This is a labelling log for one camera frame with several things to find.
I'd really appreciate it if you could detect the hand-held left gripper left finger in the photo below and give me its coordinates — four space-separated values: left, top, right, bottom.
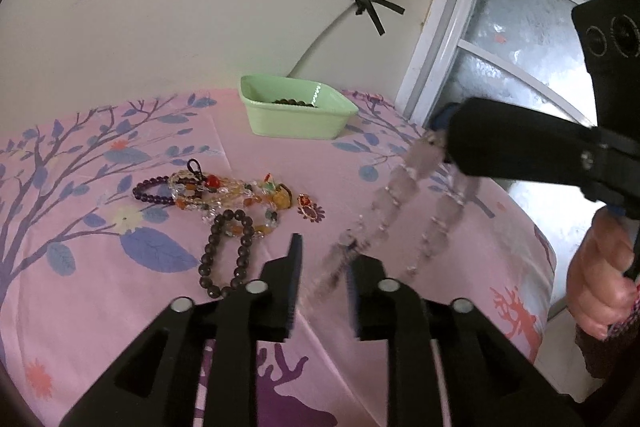
59 233 305 427

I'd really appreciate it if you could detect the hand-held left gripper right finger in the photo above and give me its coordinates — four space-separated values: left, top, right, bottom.
347 254 586 427

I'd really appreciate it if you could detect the yellow orange mixed bead bracelet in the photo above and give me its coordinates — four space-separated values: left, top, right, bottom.
200 173 281 241

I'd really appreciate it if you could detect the purple bead bracelet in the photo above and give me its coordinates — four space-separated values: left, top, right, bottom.
132 175 177 208

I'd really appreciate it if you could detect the clear crystal bead necklace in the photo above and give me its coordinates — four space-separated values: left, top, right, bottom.
300 129 482 308

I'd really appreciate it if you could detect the dark brown bead bracelet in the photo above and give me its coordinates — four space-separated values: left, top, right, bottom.
198 210 256 299

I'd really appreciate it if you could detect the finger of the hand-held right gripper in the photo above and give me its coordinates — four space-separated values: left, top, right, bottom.
432 97 598 188

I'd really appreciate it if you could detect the white window frame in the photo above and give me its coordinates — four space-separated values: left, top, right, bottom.
395 0 640 128

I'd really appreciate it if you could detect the grey wall cable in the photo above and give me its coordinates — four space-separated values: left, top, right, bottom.
287 0 372 78

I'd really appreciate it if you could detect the red gold pendant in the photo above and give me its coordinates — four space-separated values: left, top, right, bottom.
297 193 325 222

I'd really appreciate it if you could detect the clear bead bracelet black cord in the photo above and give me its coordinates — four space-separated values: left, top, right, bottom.
167 159 222 208

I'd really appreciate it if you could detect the person's right hand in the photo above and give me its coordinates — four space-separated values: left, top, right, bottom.
566 207 640 340

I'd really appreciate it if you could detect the amber pendant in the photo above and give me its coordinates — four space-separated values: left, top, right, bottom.
271 184 297 211

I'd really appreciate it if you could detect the pink tree print sheet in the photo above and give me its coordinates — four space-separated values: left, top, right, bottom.
0 88 558 427

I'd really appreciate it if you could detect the light green plastic tray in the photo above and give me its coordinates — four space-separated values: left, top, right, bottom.
238 75 360 141

